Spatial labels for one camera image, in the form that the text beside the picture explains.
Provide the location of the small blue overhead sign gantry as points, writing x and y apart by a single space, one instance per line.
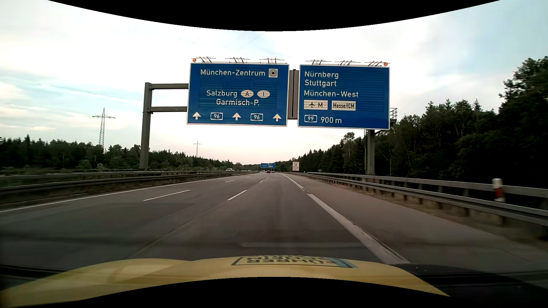
268 165

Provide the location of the white roadside sign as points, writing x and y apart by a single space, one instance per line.
295 166

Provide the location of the grey asphalt road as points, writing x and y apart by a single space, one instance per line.
265 214

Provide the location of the small lattice electricity pylon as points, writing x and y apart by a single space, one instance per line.
197 149

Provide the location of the road markings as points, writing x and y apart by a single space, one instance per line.
342 221

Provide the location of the car's own bonnet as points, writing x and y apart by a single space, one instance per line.
180 273

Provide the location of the dark wood of trees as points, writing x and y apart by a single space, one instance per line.
64 156
471 137

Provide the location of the grey steel guard rail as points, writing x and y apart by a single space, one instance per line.
428 188
85 182

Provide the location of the white and red marker post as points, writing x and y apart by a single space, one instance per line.
498 189

